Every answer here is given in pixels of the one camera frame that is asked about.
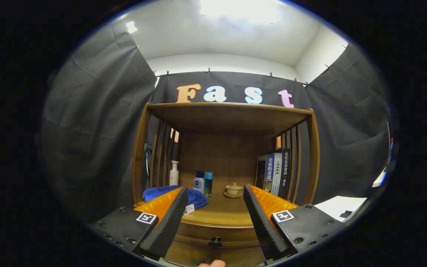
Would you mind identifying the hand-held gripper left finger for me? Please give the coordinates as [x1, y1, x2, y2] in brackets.
[89, 187, 189, 260]

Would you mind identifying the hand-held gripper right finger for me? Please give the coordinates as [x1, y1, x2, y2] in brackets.
[243, 184, 346, 261]

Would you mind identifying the wooden countertop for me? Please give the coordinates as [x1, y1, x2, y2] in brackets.
[135, 182, 299, 227]

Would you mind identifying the white drawer unit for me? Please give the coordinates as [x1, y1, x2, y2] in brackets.
[314, 196, 368, 222]

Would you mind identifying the wooden cabinet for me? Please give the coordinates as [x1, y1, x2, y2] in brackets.
[132, 102, 321, 267]

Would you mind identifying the blue towel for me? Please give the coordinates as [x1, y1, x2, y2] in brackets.
[142, 185, 208, 211]

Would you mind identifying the beige lidded teacup with saucer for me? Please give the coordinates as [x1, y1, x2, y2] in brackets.
[224, 182, 244, 198]

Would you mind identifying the white pump bottle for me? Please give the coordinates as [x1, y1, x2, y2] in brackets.
[169, 160, 180, 187]

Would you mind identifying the book with pale spine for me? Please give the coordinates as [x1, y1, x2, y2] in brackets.
[272, 152, 283, 196]

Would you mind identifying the grey book with blue spine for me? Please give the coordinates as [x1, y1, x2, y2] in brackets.
[255, 154, 274, 193]

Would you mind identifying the white bottle with blue cap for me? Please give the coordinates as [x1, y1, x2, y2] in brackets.
[193, 171, 205, 194]

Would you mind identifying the black book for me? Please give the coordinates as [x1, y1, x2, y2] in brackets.
[278, 148, 291, 200]

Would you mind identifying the teal bottle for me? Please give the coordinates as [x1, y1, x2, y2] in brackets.
[204, 171, 214, 198]

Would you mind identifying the white side table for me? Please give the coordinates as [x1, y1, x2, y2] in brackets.
[372, 169, 388, 188]

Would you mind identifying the black backdrop cloth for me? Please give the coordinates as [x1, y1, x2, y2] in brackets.
[37, 19, 394, 223]

